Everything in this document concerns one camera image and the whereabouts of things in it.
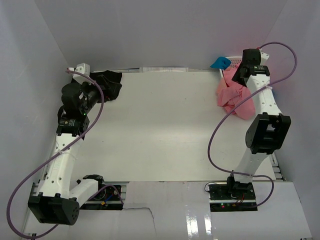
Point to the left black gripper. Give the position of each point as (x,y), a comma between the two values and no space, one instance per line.
(84,85)

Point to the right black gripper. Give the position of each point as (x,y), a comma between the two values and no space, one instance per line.
(236,77)

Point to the pink t shirt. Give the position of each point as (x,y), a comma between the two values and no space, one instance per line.
(230,93)

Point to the black t shirt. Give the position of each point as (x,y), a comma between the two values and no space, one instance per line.
(110,83)

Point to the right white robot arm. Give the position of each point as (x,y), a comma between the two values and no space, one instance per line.
(269,128)

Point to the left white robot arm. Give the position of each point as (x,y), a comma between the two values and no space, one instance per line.
(56,202)

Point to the white perforated laundry basket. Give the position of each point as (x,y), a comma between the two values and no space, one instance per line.
(235,61)

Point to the blue t shirt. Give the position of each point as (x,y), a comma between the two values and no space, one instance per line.
(221,63)

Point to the printed paper at back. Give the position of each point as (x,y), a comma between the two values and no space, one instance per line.
(163,69)

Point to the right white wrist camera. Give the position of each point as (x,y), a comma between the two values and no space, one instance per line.
(264,56)

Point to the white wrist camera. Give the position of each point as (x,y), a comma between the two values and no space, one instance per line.
(82,68)
(264,56)

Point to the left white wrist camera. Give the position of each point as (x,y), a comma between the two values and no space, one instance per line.
(82,68)

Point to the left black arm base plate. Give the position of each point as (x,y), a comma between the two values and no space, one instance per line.
(107,200)

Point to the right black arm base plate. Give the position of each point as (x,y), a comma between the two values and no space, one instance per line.
(222,200)

